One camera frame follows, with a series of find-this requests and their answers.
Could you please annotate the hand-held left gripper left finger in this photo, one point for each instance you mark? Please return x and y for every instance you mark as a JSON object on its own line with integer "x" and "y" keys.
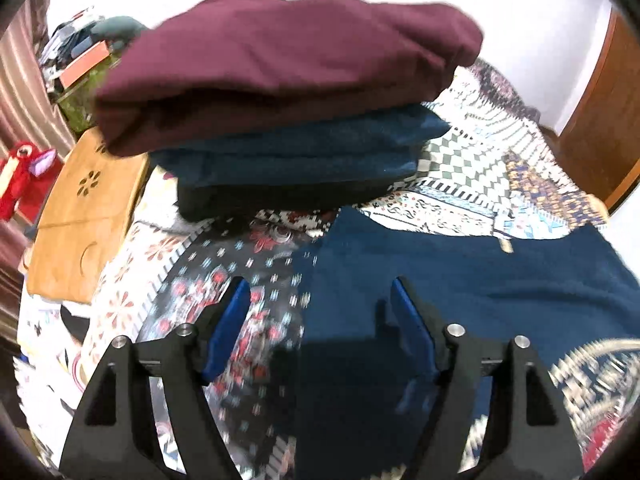
{"x": 225, "y": 330}

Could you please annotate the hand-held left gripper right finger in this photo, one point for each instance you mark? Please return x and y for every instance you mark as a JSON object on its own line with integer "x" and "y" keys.
{"x": 412, "y": 330}

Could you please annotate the navy patterned knit sweater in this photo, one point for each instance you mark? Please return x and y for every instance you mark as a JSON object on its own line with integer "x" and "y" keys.
{"x": 450, "y": 265}

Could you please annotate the black folded garment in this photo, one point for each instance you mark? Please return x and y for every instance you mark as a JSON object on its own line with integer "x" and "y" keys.
{"x": 240, "y": 205}

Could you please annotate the patchwork patterned bedsheet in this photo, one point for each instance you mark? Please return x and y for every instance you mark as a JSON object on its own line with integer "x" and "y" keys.
{"x": 480, "y": 170}

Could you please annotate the wooden lap table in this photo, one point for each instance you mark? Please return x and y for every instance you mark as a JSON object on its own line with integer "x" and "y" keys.
{"x": 85, "y": 210}

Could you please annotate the teal folded garment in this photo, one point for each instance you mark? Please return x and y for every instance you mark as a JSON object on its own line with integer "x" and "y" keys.
{"x": 300, "y": 160}

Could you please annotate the red plush toy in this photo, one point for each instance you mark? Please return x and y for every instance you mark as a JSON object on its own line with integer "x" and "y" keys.
{"x": 22, "y": 180}

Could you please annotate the maroon folded garment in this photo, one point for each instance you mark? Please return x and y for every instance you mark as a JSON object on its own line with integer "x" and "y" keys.
{"x": 280, "y": 70}

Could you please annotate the green mottled container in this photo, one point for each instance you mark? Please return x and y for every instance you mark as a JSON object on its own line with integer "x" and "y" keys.
{"x": 80, "y": 105}

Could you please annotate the wooden door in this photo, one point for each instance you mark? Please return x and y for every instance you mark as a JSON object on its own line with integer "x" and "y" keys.
{"x": 605, "y": 110}

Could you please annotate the orange box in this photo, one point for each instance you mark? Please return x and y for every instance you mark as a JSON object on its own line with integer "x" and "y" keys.
{"x": 82, "y": 65}

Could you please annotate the striped curtain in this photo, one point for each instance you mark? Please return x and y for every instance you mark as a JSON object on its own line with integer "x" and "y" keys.
{"x": 20, "y": 100}

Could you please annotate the dark green cloth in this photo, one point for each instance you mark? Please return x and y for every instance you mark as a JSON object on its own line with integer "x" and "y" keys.
{"x": 122, "y": 30}

